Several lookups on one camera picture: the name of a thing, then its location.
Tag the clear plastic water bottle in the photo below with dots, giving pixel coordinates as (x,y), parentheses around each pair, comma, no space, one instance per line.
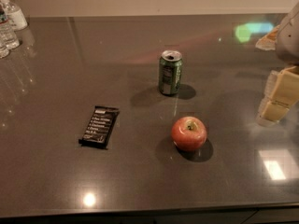
(6,32)

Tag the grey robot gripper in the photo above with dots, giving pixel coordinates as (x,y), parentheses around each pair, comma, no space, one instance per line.
(289,41)

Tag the red apple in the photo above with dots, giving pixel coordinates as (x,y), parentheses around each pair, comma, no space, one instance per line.
(188,133)

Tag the green soda can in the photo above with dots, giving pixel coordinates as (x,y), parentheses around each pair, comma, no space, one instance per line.
(170,70)

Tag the white hand sanitizer bottle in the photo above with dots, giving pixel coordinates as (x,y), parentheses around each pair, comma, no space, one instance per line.
(14,15)

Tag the black snack bar wrapper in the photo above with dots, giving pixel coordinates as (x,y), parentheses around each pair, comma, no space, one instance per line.
(100,127)

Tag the clear bottle at edge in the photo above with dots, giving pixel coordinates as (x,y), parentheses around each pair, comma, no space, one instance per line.
(3,50)

